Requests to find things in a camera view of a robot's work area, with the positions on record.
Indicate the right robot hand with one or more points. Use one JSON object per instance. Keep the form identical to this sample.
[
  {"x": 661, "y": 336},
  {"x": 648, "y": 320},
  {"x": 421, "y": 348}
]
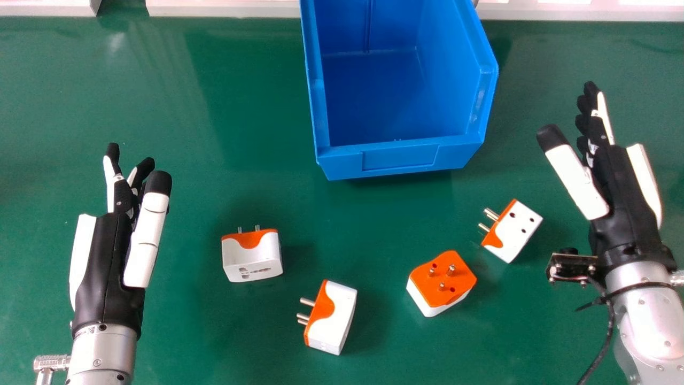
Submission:
[{"x": 620, "y": 198}]

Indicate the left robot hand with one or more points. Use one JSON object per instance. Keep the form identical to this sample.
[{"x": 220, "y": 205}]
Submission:
[{"x": 107, "y": 272}]

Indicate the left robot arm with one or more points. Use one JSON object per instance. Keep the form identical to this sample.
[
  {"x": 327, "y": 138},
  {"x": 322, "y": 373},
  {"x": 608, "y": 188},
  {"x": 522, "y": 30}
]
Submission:
[{"x": 96, "y": 355}]

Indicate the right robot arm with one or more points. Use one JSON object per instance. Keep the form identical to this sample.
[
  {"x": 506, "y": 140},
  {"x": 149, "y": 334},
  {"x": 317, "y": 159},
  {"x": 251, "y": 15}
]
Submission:
[{"x": 649, "y": 326}]

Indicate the white-and-orange plug adapter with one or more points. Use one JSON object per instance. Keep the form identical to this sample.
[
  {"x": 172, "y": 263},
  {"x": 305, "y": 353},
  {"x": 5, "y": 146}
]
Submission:
[
  {"x": 512, "y": 230},
  {"x": 251, "y": 255},
  {"x": 440, "y": 282},
  {"x": 327, "y": 316}
]

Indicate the blue plastic bin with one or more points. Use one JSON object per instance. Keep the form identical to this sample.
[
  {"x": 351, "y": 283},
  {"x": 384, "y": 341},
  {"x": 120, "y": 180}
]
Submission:
[{"x": 395, "y": 85}]

